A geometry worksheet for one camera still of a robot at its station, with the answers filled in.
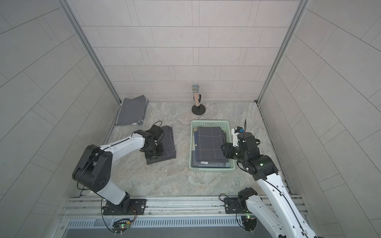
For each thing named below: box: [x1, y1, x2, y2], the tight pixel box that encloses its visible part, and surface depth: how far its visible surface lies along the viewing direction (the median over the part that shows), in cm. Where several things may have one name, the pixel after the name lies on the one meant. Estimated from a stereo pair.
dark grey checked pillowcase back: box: [196, 126, 229, 164], surface depth 91 cm
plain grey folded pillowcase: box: [115, 94, 149, 126], surface depth 112 cm
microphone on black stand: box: [190, 84, 206, 116], surface depth 101 cm
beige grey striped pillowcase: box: [191, 150, 230, 169], surface depth 85 cm
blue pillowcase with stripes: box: [194, 130, 198, 162], surface depth 92 cm
